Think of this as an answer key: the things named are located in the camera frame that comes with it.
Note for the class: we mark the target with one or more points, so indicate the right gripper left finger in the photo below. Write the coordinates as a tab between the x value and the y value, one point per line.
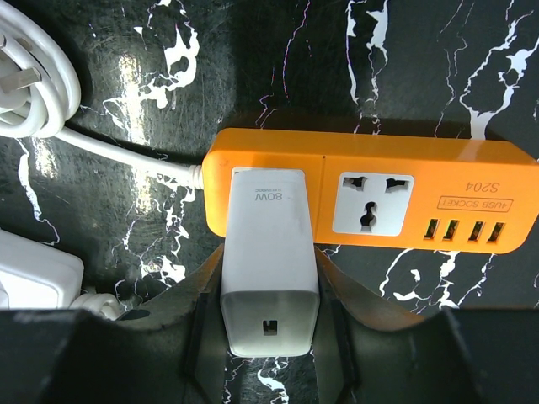
170	349

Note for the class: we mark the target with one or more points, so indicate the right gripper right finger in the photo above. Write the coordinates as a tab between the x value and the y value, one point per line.
370	350

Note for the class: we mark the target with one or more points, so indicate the white charger adapter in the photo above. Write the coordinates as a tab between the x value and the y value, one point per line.
269	280

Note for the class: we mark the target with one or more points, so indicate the white multicolour power strip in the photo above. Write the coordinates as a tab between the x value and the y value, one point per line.
37	276

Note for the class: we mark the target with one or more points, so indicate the orange power strip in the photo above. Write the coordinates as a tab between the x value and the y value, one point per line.
477	196

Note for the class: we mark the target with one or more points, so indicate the black marble pattern mat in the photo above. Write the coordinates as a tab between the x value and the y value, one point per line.
162	78

